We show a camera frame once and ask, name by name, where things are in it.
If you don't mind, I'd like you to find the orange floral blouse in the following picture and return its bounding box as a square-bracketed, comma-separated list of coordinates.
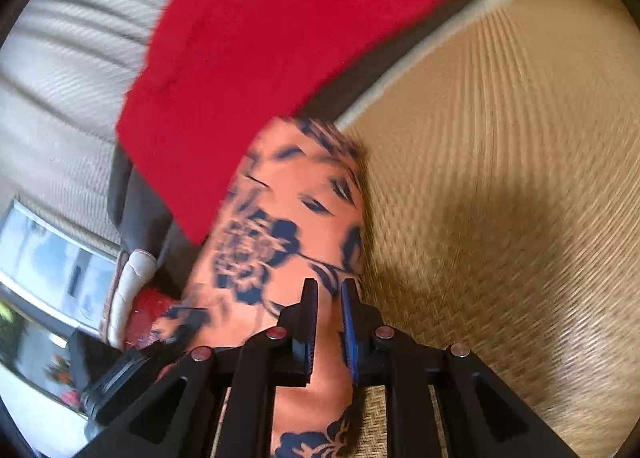
[151, 119, 363, 457]

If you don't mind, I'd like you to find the red gift box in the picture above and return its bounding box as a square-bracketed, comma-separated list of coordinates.
[124, 287, 176, 350]

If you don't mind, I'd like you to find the white rolled towel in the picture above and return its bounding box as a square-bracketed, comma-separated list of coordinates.
[99, 249, 157, 350]

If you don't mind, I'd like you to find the white refrigerator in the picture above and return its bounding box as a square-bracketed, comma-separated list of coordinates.
[1, 200, 115, 336]

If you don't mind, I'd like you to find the dark brown leather sofa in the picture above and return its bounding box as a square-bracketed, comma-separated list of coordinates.
[105, 0, 492, 297]

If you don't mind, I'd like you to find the woven bamboo seat mat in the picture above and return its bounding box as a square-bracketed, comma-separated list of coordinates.
[219, 0, 640, 458]

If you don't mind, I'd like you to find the beige dotted curtain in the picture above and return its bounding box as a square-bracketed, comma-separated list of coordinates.
[1, 0, 169, 248]

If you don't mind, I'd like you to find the red knitted cloth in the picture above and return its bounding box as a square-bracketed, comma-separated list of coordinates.
[114, 0, 490, 247]

